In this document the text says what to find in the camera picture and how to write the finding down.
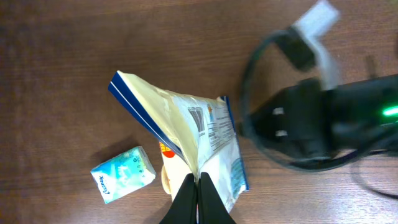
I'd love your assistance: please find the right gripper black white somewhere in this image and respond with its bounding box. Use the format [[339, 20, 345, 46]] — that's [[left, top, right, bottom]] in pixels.
[[250, 78, 336, 161]]

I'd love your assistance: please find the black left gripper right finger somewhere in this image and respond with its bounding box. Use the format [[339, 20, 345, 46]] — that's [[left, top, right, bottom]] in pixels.
[[198, 172, 236, 224]]

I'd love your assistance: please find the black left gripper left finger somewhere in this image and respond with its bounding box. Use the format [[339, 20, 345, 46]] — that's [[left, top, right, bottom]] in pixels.
[[160, 174, 198, 224]]

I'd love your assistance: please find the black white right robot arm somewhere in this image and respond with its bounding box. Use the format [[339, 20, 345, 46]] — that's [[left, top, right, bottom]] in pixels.
[[250, 75, 397, 162]]

